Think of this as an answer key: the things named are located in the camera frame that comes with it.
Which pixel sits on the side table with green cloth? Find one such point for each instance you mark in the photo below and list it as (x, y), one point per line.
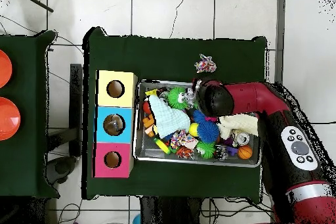
(26, 150)

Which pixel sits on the mint green waffle cloth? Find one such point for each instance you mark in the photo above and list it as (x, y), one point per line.
(168, 116)

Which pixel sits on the yellow ball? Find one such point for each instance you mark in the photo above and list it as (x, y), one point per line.
(194, 129)

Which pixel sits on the wooden box with three holes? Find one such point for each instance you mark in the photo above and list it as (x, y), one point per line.
(103, 129)

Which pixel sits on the black rod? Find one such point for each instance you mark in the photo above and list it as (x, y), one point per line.
(34, 0)

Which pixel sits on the yellow cheese wedge toy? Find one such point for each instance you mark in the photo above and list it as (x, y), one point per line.
(150, 93)

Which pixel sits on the blue spiky ball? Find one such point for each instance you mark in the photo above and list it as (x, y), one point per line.
(209, 131)

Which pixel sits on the orange plastic building block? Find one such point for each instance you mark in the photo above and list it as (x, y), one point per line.
(149, 125)

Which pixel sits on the orange striped tiger toy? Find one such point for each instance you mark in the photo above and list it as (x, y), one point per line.
(185, 153)

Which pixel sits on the crushed silver can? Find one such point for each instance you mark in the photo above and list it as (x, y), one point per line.
(242, 139)

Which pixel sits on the green fuzzy toy with eyes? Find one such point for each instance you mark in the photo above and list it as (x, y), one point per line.
(178, 98)

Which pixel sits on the red ball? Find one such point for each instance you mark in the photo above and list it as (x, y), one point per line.
(146, 107)

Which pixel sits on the orange bowl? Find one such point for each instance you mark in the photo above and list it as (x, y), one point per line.
(4, 69)
(8, 119)

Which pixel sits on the cream waffle cloth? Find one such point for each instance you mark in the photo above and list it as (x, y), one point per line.
(239, 125)

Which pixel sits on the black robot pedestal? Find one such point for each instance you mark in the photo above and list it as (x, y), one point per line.
(168, 213)

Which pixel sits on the small orange basketball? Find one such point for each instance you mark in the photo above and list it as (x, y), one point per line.
(244, 152)

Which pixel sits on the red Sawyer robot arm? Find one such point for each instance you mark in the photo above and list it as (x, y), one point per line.
(262, 98)

